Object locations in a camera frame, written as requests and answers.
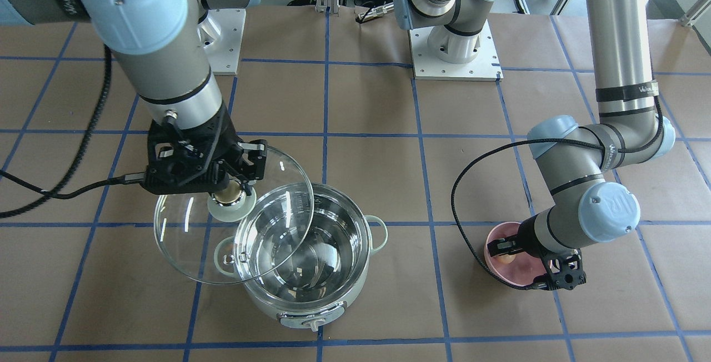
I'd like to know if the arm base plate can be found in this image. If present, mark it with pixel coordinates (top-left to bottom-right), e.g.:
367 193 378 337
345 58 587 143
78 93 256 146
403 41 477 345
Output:
408 21 504 82
198 8 247 76

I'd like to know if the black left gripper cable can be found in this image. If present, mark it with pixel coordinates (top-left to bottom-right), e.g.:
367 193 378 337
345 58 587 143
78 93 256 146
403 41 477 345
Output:
450 95 664 291

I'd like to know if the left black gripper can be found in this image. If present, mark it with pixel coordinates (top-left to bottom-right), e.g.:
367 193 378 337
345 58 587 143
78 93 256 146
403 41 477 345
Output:
488 215 549 257

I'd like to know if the pink bowl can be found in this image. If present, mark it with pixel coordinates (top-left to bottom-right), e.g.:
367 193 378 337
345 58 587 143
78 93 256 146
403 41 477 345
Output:
483 222 544 286

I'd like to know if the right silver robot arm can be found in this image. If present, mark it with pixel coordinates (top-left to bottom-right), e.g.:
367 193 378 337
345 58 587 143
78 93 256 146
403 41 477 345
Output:
2 0 267 195

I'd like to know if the brown egg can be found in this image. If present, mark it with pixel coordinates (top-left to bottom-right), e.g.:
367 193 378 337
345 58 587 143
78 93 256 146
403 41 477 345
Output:
495 255 516 264

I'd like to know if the glass pot lid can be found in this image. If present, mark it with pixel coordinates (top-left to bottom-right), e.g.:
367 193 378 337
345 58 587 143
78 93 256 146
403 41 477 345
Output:
153 146 313 285

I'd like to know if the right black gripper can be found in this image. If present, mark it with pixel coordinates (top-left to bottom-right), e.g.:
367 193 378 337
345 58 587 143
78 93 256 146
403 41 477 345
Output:
142 104 268 195

